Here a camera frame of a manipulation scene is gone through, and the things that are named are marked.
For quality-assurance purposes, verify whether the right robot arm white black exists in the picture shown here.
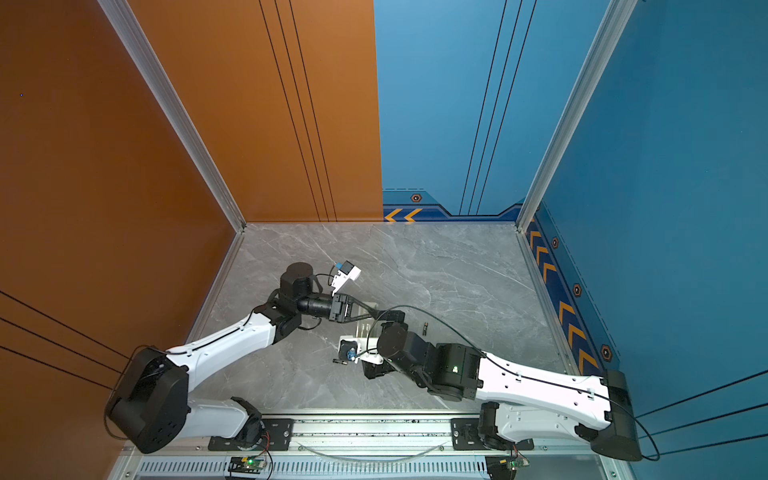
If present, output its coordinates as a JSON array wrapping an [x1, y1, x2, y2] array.
[[338, 322, 644, 462]]

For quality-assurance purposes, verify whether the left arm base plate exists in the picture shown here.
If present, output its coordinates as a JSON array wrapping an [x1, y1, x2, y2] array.
[[208, 418, 295, 452]]

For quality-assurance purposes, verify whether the right aluminium corner post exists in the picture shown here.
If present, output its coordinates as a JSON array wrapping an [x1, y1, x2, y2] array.
[[516, 0, 638, 234]]

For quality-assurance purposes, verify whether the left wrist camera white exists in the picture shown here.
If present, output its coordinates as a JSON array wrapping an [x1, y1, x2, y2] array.
[[330, 261, 361, 295]]

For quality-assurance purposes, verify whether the white ventilation grille strip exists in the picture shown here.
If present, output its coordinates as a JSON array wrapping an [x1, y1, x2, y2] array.
[[135, 456, 490, 479]]

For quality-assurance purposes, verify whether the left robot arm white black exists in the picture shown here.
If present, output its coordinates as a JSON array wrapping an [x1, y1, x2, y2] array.
[[103, 261, 361, 454]]

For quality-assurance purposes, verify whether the circuit board right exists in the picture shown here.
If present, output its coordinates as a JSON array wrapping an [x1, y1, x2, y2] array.
[[485, 456, 530, 480]]

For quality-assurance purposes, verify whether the green circuit board left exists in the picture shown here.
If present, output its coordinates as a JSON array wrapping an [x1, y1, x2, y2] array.
[[227, 456, 270, 479]]

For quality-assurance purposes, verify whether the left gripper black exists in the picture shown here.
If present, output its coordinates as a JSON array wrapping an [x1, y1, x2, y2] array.
[[296, 295, 372, 327]]

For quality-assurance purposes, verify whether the left aluminium corner post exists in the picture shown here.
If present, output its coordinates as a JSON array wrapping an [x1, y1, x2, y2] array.
[[98, 0, 247, 234]]

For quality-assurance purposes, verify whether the beige remote control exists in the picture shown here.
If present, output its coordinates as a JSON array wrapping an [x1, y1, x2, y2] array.
[[353, 309, 375, 338]]

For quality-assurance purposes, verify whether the aluminium front rail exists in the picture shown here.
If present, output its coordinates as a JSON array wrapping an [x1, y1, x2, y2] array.
[[134, 405, 590, 454]]

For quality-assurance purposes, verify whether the aluminium corner post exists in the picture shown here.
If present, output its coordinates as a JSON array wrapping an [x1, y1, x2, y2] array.
[[516, 0, 638, 234], [98, 0, 247, 234]]

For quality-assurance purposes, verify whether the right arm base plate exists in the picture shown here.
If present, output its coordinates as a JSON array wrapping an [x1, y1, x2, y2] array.
[[450, 417, 535, 453]]

